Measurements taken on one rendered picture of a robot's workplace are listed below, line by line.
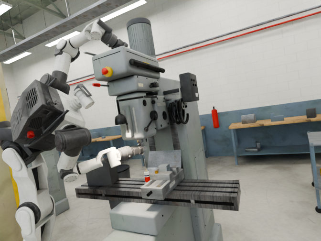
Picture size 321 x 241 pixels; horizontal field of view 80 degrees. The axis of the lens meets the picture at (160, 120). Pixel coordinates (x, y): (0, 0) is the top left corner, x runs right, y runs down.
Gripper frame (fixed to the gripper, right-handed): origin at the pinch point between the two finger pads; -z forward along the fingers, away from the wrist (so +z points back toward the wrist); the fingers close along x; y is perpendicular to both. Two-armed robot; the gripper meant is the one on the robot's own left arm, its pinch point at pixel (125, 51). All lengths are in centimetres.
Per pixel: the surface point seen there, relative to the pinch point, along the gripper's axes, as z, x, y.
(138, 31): -5.5, -1.1, 23.8
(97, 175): -30, -38, -84
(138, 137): -24, 7, -55
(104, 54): 15.5, 5.3, -15.8
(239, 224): -204, 9, -104
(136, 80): -5.1, 14.6, -24.1
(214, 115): -370, -134, 126
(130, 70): 2.8, 17.5, -22.2
